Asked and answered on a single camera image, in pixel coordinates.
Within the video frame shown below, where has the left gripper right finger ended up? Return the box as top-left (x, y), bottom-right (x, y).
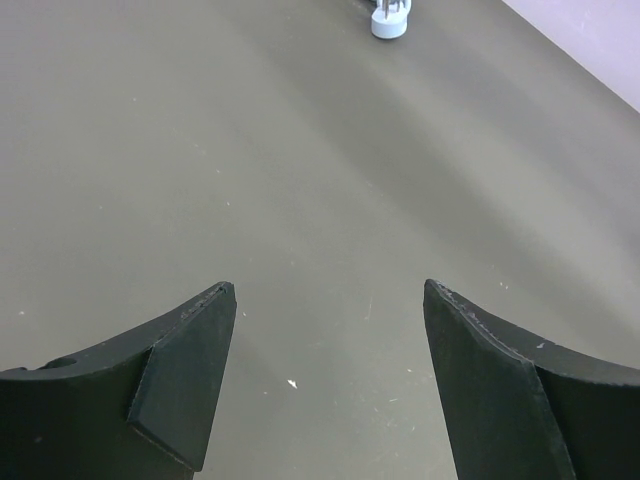
top-left (423, 279), bottom-right (639, 479)

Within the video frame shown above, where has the blue cable with plug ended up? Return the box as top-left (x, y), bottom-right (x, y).
top-left (370, 0), bottom-right (412, 41)

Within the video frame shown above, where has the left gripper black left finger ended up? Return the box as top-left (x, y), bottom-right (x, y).
top-left (1, 282), bottom-right (237, 479)

